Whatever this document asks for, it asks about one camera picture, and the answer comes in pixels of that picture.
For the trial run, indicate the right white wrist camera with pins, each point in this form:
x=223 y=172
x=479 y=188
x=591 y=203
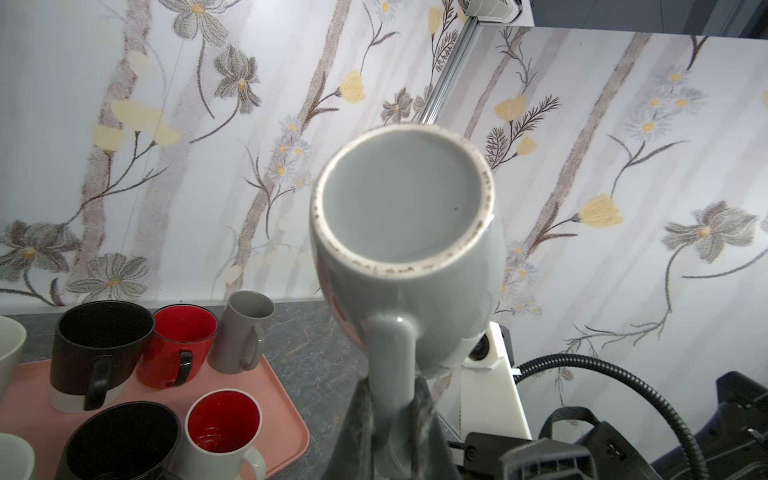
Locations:
x=489 y=400

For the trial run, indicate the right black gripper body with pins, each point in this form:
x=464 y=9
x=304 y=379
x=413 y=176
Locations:
x=496 y=457

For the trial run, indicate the cream upside-down mug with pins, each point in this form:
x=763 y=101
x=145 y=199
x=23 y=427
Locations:
x=220 y=429

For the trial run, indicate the small grey mug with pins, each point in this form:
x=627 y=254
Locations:
x=410 y=255

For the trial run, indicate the white ribbed upside-down mug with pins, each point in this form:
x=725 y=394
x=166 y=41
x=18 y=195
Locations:
x=18 y=461

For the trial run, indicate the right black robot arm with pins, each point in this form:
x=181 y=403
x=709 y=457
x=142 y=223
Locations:
x=645 y=438

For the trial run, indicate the black interior steel mug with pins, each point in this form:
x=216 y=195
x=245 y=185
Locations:
x=132 y=440

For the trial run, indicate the red mug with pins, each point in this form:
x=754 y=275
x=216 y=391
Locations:
x=178 y=347

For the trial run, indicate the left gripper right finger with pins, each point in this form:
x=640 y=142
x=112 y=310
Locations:
x=431 y=458

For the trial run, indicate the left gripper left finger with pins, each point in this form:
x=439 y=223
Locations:
x=352 y=457

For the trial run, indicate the pink rectangular tray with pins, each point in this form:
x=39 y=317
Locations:
x=26 y=412

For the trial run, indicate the pale pink mug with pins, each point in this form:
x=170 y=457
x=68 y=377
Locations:
x=13 y=338

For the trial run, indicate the dark mug white base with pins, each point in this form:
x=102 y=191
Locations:
x=96 y=349

